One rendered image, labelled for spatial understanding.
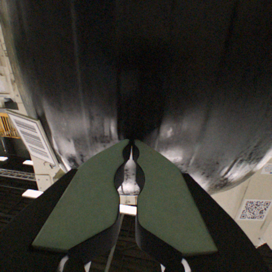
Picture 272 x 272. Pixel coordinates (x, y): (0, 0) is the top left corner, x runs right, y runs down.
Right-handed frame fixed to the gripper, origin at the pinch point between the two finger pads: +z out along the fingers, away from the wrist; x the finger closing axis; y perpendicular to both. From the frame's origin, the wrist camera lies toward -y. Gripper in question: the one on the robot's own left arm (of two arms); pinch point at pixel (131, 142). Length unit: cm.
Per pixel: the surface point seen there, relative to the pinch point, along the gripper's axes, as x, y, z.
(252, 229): 35, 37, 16
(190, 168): 5.8, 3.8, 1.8
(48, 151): -8.2, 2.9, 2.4
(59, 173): -33, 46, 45
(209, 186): 9.3, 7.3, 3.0
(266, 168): 31.1, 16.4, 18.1
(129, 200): -1, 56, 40
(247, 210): 31.0, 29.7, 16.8
